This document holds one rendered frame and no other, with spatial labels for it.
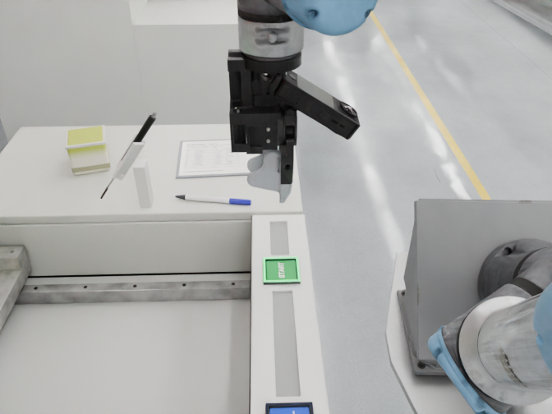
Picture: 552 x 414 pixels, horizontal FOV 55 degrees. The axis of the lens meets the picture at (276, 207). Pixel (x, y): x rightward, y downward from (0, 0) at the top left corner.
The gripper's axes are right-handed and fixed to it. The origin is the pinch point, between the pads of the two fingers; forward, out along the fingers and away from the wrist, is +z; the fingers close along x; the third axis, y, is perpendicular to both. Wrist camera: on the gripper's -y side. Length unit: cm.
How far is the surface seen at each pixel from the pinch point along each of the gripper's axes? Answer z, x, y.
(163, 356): 28.7, 4.2, 19.9
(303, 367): 14.7, 17.8, -1.4
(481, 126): 110, -233, -135
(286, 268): 14.3, -0.4, -0.1
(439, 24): 110, -442, -168
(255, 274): 14.7, 0.5, 4.7
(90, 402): 28.7, 12.5, 29.6
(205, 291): 26.4, -8.0, 13.8
